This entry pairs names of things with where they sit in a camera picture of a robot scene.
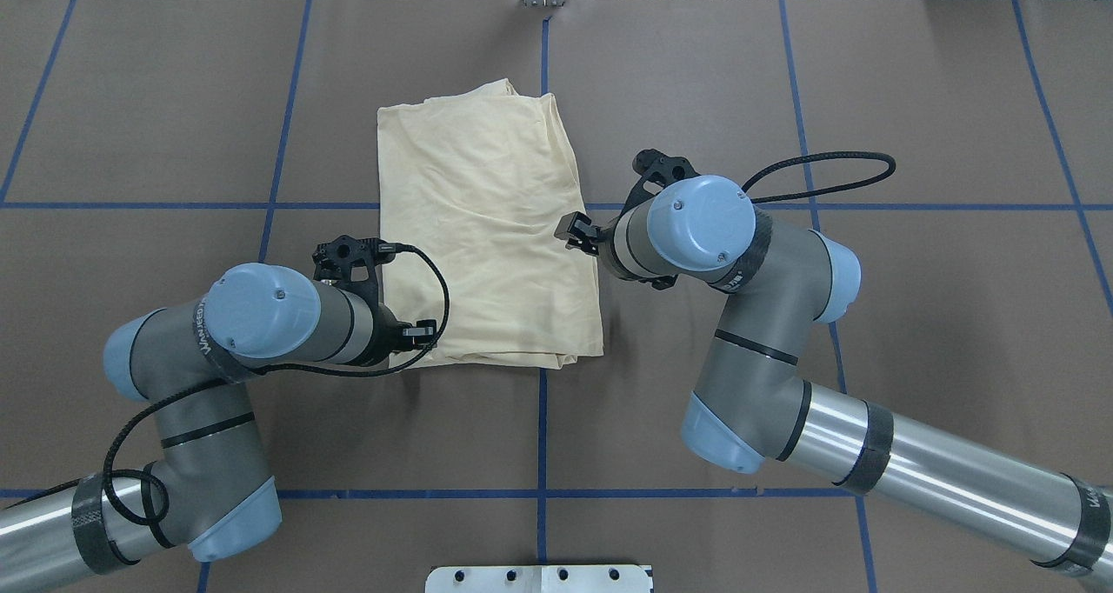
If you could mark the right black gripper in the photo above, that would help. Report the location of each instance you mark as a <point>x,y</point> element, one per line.
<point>600,236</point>

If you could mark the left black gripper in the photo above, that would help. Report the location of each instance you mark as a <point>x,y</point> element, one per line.
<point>390,332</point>

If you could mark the cream long-sleeve printed shirt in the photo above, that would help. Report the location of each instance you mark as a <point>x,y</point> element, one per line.
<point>478,182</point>

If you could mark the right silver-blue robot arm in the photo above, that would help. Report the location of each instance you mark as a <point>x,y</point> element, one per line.
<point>987,322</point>

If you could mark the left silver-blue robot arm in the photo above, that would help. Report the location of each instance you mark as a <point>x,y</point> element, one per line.
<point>190,469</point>

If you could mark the brown table cover mat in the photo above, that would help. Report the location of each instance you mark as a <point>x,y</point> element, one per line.
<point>148,145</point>

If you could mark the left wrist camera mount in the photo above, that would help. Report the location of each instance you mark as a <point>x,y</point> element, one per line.
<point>351,264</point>

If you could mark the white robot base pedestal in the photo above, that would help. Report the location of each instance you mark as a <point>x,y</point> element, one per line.
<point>542,578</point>

